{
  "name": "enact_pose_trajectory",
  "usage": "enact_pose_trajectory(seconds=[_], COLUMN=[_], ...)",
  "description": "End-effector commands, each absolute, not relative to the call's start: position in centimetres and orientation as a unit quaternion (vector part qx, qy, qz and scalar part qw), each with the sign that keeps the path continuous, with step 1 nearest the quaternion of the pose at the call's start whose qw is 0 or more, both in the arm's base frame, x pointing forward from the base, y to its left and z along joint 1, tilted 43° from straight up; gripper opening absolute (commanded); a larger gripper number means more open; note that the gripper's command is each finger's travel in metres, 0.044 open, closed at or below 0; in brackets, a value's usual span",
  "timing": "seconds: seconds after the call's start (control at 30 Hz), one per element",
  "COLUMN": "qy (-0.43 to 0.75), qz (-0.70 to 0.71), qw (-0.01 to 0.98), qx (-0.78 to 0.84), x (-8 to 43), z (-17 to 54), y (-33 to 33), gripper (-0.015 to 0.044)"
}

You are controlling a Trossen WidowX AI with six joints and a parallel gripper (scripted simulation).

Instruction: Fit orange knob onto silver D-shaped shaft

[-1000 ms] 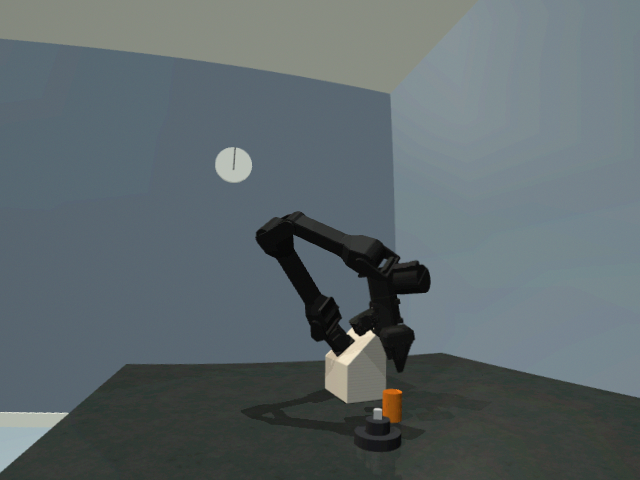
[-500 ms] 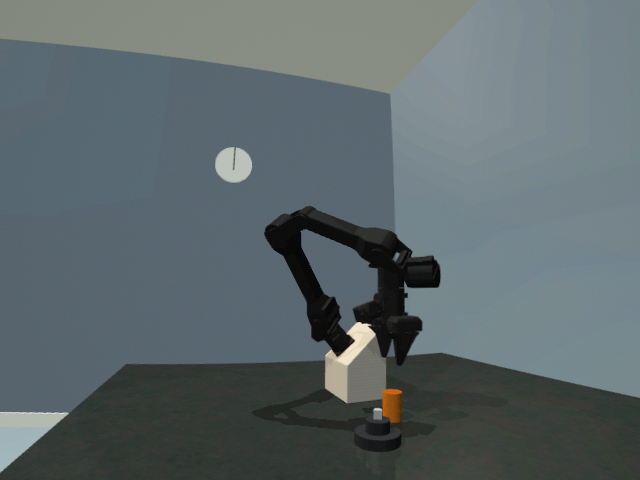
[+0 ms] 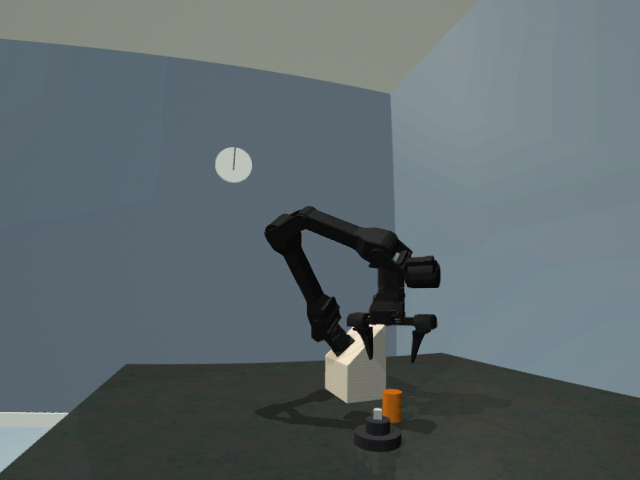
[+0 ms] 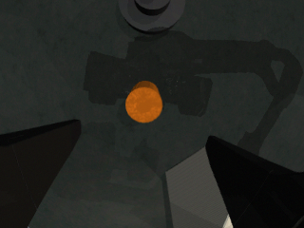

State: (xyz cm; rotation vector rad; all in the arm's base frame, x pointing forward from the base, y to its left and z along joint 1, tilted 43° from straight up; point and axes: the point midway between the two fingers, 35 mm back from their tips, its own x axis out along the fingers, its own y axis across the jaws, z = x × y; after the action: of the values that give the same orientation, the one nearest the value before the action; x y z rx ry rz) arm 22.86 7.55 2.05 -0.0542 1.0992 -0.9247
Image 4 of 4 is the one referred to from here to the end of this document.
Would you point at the orange knob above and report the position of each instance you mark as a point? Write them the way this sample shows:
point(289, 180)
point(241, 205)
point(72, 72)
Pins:
point(144, 102)

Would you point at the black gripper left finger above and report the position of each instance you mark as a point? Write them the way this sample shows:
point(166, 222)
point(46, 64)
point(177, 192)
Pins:
point(29, 162)

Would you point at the dark grey round pedestal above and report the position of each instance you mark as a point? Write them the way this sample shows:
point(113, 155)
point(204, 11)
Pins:
point(151, 16)

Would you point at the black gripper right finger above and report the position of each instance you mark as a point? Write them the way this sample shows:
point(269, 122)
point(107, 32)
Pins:
point(257, 192)

